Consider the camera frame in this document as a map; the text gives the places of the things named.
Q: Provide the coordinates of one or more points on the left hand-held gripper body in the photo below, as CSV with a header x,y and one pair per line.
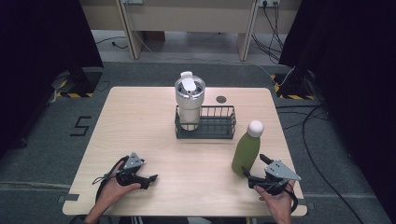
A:
x,y
133,161

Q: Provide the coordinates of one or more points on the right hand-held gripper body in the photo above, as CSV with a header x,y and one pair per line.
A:
x,y
278,171

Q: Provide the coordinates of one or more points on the green bottle with white cap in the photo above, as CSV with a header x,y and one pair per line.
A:
x,y
246,152

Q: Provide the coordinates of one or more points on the white tumbler with clear lid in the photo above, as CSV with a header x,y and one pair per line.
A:
x,y
190,105

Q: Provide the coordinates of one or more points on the person's left hand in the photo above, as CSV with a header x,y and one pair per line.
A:
x,y
112,194

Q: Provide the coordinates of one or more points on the person's right hand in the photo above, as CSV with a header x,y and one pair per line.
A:
x,y
280,207

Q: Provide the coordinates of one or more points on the dark round table grommet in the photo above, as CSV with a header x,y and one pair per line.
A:
x,y
221,99

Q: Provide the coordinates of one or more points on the black stand base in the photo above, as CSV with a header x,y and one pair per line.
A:
x,y
294,88
82,82

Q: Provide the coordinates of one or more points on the black curtain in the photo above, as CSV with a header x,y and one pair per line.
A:
x,y
37,62
351,77

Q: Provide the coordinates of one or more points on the white wall socket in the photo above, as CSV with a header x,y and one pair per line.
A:
x,y
269,2

